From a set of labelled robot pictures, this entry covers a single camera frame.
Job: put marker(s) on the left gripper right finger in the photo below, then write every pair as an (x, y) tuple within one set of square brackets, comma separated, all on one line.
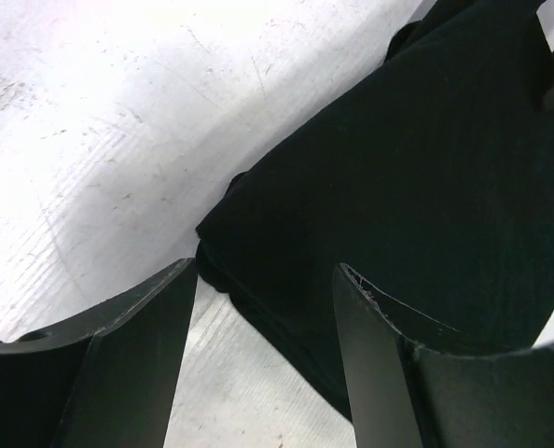
[(415, 382)]

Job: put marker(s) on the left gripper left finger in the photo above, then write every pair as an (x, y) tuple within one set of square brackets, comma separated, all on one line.
[(105, 377)]

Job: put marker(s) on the black t shirt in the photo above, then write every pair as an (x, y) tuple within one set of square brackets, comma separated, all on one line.
[(433, 177)]

